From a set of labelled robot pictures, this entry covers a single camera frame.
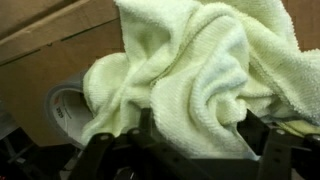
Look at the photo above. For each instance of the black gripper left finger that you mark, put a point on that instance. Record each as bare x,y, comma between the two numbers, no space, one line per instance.
146,120

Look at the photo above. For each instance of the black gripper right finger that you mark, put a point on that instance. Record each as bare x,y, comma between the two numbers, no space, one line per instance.
254,132

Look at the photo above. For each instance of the grey duct tape roll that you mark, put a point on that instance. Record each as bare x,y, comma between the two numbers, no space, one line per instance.
66,109

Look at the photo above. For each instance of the yellow-green towel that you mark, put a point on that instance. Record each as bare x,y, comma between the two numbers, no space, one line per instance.
201,66

